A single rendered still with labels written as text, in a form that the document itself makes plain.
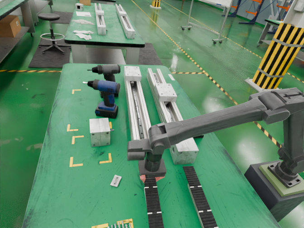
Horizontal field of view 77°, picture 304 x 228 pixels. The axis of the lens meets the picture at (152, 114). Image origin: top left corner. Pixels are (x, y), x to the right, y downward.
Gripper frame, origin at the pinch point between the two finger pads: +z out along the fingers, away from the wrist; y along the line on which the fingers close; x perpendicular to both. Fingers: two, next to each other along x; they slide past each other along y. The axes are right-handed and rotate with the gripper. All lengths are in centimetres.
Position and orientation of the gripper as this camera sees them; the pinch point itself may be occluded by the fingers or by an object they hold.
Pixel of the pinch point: (149, 179)
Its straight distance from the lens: 83.3
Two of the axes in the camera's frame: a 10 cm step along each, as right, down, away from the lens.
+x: 1.7, 6.1, -7.7
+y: -9.8, 0.1, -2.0
